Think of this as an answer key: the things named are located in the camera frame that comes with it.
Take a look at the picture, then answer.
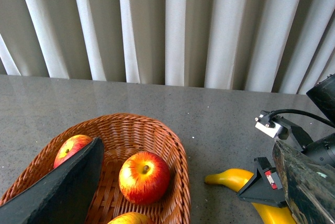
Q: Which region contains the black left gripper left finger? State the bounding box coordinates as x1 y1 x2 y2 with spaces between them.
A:
1 138 104 223

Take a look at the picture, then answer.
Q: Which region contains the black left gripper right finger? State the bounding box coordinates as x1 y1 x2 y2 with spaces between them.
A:
272 140 334 223

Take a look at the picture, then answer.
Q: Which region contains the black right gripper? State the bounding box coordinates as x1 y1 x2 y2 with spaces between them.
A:
237 120 334 208

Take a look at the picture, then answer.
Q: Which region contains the yellow banana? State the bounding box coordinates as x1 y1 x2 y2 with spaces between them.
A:
205 168 296 224

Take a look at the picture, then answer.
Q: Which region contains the red yellow apple left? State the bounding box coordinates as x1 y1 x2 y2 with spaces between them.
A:
53 135 93 169

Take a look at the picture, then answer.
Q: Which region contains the red yellow apple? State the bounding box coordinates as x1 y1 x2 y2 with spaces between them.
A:
53 135 93 169
108 212 154 224
119 152 171 205

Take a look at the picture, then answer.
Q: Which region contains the red yellow apple bottom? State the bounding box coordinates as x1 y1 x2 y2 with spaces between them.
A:
108 212 154 224

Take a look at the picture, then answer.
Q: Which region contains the red yellow apple center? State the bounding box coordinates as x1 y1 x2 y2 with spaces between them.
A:
119 152 171 205

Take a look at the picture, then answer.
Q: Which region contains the brown wicker basket left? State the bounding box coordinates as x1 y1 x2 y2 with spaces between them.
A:
1 114 191 223

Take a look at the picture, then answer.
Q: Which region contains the white pleated curtain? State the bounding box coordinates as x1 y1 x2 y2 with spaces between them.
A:
1 0 334 94

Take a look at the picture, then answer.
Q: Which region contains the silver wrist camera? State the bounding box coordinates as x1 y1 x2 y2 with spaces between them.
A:
255 110 288 140

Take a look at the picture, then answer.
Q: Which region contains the black cable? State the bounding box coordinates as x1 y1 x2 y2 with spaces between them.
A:
269 108 335 128

